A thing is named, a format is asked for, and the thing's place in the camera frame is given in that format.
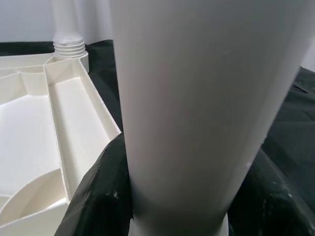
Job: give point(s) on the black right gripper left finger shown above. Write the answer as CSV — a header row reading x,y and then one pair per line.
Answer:
x,y
103,196

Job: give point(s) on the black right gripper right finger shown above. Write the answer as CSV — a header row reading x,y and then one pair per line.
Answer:
x,y
275,209

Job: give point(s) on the white plastic children table top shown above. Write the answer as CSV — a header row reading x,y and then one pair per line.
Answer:
x,y
24,135

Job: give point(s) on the white plastic table leg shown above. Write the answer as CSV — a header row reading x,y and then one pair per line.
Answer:
x,y
197,98
66,19

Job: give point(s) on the black cloth table cover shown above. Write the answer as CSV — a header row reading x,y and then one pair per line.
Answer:
x,y
295,110

